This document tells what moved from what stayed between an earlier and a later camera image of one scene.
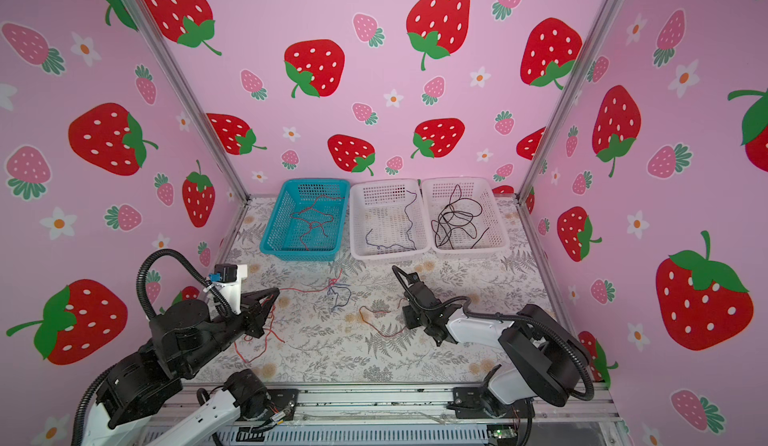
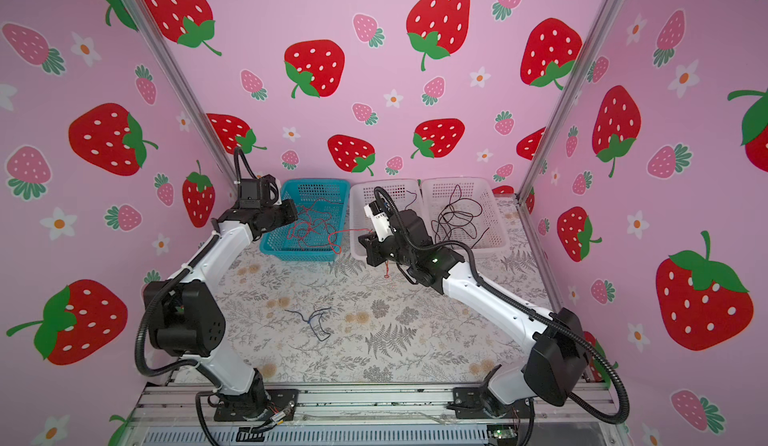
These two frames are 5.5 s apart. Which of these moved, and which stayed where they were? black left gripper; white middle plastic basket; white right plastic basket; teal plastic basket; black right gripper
Moved: black left gripper; black right gripper
Stayed: white right plastic basket; teal plastic basket; white middle plastic basket
